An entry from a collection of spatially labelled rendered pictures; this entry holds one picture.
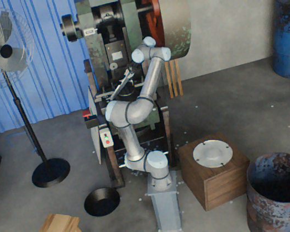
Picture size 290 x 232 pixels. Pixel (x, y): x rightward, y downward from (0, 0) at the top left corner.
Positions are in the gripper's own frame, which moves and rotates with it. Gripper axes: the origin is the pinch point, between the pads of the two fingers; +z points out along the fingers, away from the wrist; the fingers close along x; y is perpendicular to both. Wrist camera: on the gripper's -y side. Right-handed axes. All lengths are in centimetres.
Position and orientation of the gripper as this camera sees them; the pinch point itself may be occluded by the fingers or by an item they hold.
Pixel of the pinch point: (128, 75)
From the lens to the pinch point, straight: 215.4
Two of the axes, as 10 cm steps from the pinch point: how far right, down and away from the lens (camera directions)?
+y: -4.0, 5.8, -7.1
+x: 8.0, 6.0, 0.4
